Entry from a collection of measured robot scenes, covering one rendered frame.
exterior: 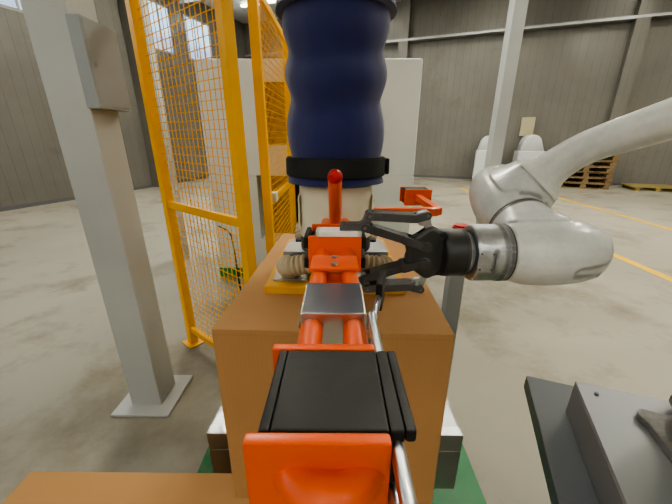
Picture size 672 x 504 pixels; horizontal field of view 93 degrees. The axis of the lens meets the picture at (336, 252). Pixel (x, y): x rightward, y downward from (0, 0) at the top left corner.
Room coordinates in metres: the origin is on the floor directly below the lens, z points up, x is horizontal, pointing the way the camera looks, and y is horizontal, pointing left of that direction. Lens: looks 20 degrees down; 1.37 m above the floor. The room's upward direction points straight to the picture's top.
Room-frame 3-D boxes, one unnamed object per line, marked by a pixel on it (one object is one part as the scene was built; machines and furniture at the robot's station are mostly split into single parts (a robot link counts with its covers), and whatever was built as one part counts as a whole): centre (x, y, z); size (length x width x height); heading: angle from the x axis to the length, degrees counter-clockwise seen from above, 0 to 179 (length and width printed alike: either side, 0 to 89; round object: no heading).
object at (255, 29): (2.44, 0.41, 1.05); 1.17 x 0.10 x 2.10; 179
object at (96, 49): (1.42, 0.91, 1.62); 0.20 x 0.05 x 0.30; 179
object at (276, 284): (0.75, 0.10, 1.09); 0.34 x 0.10 x 0.05; 0
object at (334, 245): (0.51, 0.00, 1.20); 0.10 x 0.08 x 0.06; 90
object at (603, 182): (9.36, -7.02, 0.45); 1.25 x 0.86 x 0.89; 69
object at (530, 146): (9.95, -5.77, 0.71); 0.79 x 0.65 x 1.41; 69
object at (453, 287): (1.23, -0.50, 0.50); 0.07 x 0.07 x 1.00; 89
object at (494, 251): (0.47, -0.23, 1.20); 0.09 x 0.06 x 0.09; 179
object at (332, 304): (0.29, 0.00, 1.20); 0.07 x 0.07 x 0.04; 0
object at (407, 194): (1.05, -0.26, 1.19); 0.09 x 0.08 x 0.05; 90
